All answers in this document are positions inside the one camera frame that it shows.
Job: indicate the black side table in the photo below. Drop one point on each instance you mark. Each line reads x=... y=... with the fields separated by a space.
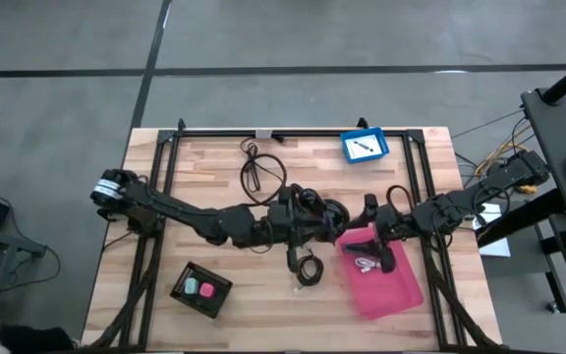
x=558 y=147

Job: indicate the black aluminium table frame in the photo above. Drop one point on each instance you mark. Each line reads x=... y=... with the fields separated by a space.
x=322 y=133

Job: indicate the black square mesh basket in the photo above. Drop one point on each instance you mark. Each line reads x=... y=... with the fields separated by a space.
x=219 y=307

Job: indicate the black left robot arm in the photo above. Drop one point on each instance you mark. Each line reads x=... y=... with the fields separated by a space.
x=185 y=216

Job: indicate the black gooseneck desk lamp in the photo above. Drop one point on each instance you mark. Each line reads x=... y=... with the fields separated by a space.
x=343 y=214

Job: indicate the small black pen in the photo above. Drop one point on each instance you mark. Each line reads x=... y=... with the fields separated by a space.
x=364 y=146

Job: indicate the small teal block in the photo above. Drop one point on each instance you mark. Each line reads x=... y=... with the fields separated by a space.
x=191 y=286

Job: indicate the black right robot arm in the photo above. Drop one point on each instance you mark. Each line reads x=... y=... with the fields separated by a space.
x=460 y=206

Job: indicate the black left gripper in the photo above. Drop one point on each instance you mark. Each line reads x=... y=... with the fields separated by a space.
x=283 y=223

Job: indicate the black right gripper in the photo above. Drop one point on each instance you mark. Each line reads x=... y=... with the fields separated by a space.
x=393 y=223

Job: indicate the white paper sheet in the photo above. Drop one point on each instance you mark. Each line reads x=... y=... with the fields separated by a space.
x=496 y=248

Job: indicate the small blue plastic basket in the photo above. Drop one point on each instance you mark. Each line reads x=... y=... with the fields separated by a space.
x=385 y=147

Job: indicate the pink plastic bin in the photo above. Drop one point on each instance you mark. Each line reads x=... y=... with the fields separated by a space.
x=386 y=295

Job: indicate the person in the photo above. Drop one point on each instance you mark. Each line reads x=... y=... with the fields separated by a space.
x=27 y=339

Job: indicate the white card in basket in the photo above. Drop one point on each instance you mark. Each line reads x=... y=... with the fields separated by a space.
x=369 y=154

